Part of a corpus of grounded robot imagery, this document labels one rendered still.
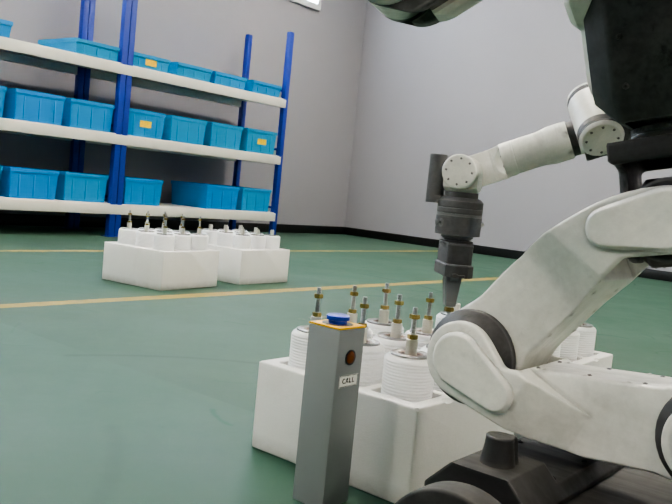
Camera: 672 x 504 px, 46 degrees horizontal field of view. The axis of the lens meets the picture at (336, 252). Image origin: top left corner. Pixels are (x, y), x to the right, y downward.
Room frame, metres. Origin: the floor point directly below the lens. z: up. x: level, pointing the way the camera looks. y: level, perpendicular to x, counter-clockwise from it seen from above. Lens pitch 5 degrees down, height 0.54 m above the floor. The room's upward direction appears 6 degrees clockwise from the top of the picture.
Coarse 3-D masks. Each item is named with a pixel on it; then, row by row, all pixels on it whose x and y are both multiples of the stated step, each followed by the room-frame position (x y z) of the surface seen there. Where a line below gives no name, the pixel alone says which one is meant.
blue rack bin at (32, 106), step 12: (12, 96) 5.48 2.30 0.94; (24, 96) 5.50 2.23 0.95; (36, 96) 5.56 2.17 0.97; (48, 96) 5.63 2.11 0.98; (60, 96) 5.70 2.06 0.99; (12, 108) 5.48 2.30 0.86; (24, 108) 5.50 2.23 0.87; (36, 108) 5.57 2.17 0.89; (48, 108) 5.64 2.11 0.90; (60, 108) 5.71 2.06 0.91; (24, 120) 5.52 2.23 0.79; (36, 120) 5.58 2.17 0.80; (48, 120) 5.65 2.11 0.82; (60, 120) 5.72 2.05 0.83
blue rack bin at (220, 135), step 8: (208, 128) 6.89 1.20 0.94; (216, 128) 6.91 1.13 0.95; (224, 128) 6.99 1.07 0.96; (232, 128) 7.06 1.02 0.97; (240, 128) 7.13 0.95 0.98; (208, 136) 6.89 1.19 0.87; (216, 136) 6.92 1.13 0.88; (224, 136) 7.00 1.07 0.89; (232, 136) 7.07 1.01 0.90; (240, 136) 7.15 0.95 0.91; (208, 144) 6.89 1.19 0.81; (216, 144) 6.92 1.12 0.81; (224, 144) 7.01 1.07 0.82; (232, 144) 7.08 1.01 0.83
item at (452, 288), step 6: (444, 282) 1.54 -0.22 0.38; (450, 282) 1.54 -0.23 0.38; (456, 282) 1.54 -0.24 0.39; (450, 288) 1.54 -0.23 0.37; (456, 288) 1.54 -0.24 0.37; (450, 294) 1.54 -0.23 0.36; (456, 294) 1.54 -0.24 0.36; (450, 300) 1.54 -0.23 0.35; (456, 300) 1.54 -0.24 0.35; (450, 306) 1.54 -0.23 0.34
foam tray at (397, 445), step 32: (288, 384) 1.54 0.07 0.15; (256, 416) 1.59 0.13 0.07; (288, 416) 1.53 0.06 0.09; (384, 416) 1.39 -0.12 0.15; (416, 416) 1.35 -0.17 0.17; (448, 416) 1.43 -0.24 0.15; (480, 416) 1.53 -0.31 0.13; (288, 448) 1.53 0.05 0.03; (384, 448) 1.39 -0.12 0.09; (416, 448) 1.36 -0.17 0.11; (448, 448) 1.44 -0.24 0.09; (480, 448) 1.54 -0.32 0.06; (352, 480) 1.43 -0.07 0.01; (384, 480) 1.38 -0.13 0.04; (416, 480) 1.36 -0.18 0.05
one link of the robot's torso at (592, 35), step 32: (576, 0) 1.05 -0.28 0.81; (608, 0) 1.01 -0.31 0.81; (640, 0) 1.00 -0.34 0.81; (608, 32) 1.02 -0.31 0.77; (640, 32) 1.00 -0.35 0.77; (608, 64) 1.03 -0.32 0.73; (640, 64) 1.00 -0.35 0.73; (608, 96) 1.04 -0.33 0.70; (640, 96) 1.01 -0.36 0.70; (640, 128) 1.06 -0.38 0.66
